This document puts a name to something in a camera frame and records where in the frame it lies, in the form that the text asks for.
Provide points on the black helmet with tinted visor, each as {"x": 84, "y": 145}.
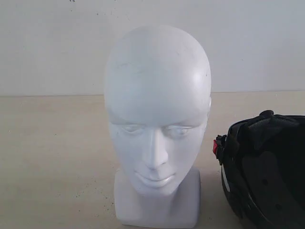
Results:
{"x": 263, "y": 170}

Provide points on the white mannequin head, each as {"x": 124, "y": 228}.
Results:
{"x": 158, "y": 99}

